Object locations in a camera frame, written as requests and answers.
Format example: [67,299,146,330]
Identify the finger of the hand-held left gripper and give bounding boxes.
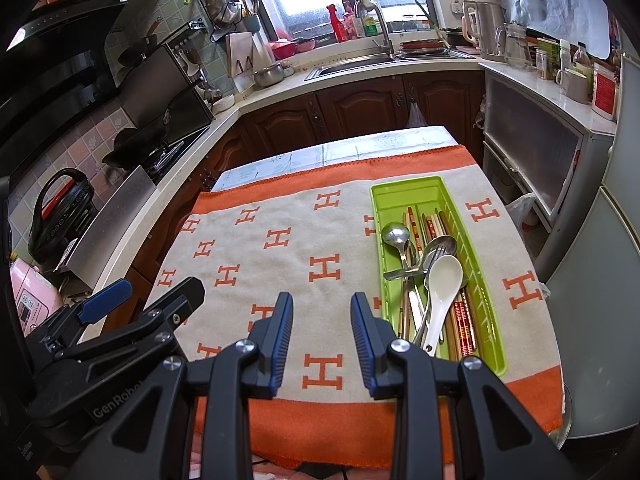
[27,280,134,347]
[50,276,206,387]

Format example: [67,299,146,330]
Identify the steel sink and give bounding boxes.
[304,55,397,82]

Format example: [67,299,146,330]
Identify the black wok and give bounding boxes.
[102,127,171,168]

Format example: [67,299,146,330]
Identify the stack of plates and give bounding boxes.
[399,37,452,59]

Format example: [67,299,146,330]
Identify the slotted steel spoon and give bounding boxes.
[384,235,459,281]

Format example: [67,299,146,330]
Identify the white countertop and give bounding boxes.
[75,52,618,341]

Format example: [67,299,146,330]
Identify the red spray bottle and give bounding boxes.
[327,4,349,44]

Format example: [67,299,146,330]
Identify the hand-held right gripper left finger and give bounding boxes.
[82,291,295,480]

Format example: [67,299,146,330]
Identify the gas stove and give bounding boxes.
[141,139,187,182]

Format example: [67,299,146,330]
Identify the red plastic basin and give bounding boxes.
[271,40,317,59]

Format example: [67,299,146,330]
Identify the clear oil bottle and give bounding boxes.
[572,45,594,82]

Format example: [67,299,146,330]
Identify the cutting board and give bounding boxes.
[225,31,276,93]

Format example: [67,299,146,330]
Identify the wooden base cabinets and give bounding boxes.
[100,70,487,321]

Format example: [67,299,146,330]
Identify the pink kitchen appliance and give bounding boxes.
[10,257,67,337]

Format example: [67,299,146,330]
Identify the black frying pan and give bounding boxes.
[116,19,163,68]

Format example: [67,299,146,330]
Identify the large steel spoon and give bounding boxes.
[381,225,426,343]

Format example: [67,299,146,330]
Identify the green plastic utensil tray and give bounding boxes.
[370,175,508,378]

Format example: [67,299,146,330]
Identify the white mug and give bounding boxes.
[555,67,592,106]

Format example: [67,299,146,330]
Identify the orange white printed blanket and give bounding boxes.
[142,144,563,471]

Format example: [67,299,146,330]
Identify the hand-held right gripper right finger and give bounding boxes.
[350,291,576,480]

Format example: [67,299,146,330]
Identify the small steel spoon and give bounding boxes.
[412,260,441,346]

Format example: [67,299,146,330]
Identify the white plastic bag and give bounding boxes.
[505,192,542,234]

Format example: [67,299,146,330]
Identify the red striped chopstick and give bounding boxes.
[441,212,477,357]

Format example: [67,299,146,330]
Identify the white ceramic spoon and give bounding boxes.
[421,254,464,357]
[434,212,469,360]

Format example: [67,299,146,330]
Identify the black range hood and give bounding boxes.
[0,0,131,161]

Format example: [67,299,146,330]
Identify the grey storage cabinet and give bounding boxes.
[482,67,617,234]

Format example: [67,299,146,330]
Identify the white steel jug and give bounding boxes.
[462,0,507,64]

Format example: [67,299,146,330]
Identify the glass pitcher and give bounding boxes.
[495,21,534,71]

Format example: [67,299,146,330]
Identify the grey refrigerator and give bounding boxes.
[535,50,640,441]

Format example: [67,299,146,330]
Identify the wooden chopstick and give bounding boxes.
[410,207,422,266]
[402,207,415,341]

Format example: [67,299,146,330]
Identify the steel stove splash guard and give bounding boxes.
[117,25,216,147]
[54,165,157,282]

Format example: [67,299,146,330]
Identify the green box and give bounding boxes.
[537,37,561,81]

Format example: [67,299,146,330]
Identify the steel faucet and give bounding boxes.
[354,0,396,59]

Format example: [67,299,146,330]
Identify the red label white jar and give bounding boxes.
[592,62,621,122]

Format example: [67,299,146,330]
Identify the steel bowl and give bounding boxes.
[252,62,286,87]

